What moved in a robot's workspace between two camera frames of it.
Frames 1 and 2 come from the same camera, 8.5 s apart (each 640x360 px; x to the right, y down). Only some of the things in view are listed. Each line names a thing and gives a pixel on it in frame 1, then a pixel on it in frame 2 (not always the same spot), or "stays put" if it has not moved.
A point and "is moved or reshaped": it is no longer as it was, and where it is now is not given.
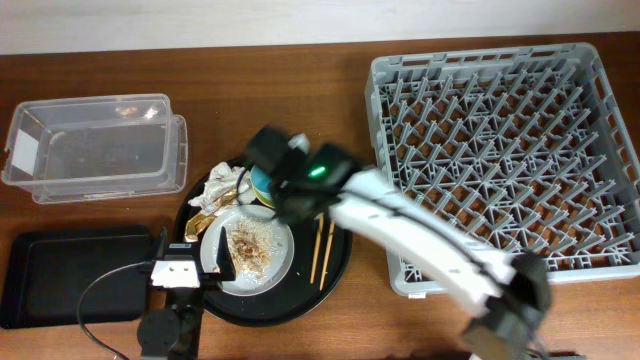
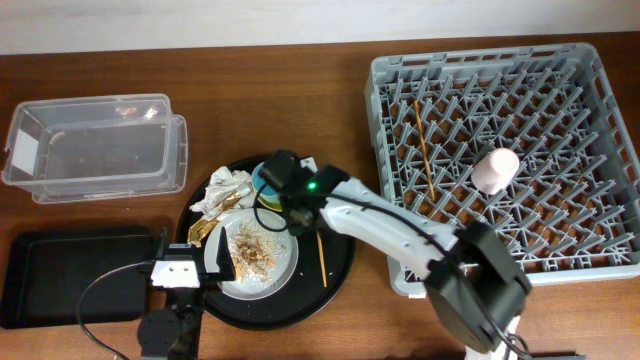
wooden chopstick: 325,267 is moved or reshaped
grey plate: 260,246 stays put
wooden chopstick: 316,254 -> 424,151
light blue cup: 261,180 stays put
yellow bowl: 263,199 stays put
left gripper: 211,284 stays put
